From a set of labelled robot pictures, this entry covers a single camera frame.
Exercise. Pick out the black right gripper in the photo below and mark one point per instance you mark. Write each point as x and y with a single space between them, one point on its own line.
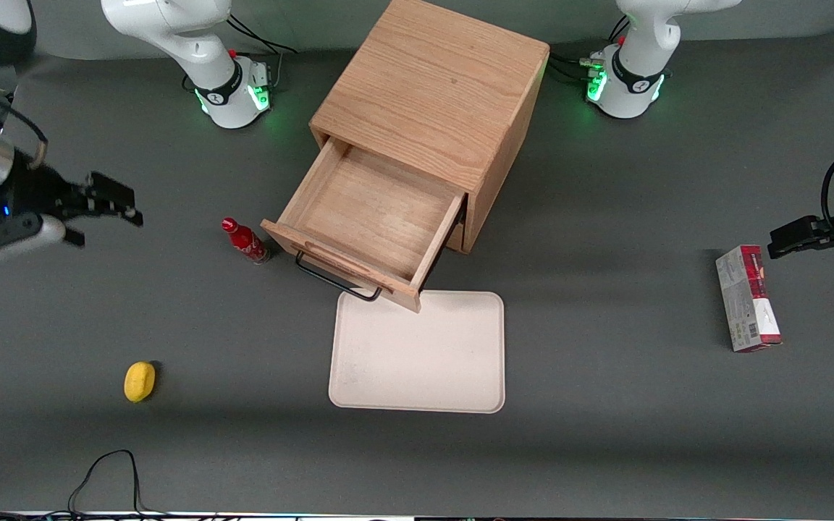
35 192

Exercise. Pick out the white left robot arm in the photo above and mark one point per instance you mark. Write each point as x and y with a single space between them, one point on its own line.
638 65

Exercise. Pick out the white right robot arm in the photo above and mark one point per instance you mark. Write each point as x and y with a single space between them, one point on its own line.
192 43

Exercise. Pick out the wooden drawer cabinet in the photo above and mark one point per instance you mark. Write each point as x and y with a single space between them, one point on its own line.
431 79

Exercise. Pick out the grey and red carton box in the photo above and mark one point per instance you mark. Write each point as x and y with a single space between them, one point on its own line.
744 300

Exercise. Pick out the red soda bottle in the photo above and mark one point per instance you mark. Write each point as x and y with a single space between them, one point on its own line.
245 241

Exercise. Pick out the yellow lemon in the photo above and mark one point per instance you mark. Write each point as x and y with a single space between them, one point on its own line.
139 381

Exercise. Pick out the beige rectangular tray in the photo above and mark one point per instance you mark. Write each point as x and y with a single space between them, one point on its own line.
417 358

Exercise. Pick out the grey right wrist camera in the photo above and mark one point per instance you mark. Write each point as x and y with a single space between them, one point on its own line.
19 237

